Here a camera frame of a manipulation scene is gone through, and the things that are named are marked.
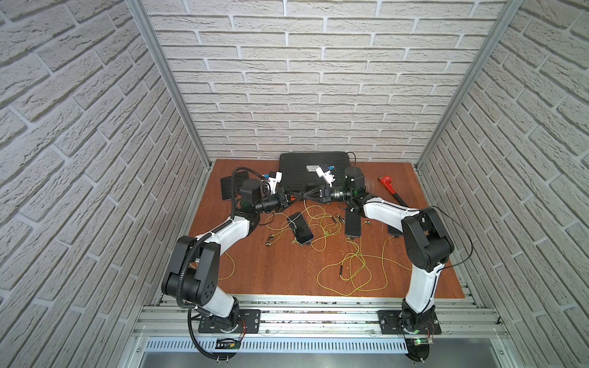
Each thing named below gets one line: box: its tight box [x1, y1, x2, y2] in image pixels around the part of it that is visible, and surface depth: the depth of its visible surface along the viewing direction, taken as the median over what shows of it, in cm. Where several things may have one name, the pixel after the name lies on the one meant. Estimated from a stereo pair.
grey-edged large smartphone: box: [345, 207, 362, 238], surface depth 97 cm
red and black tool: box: [377, 175, 409, 208], surface depth 112 cm
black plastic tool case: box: [278, 151, 351, 191], surface depth 116 cm
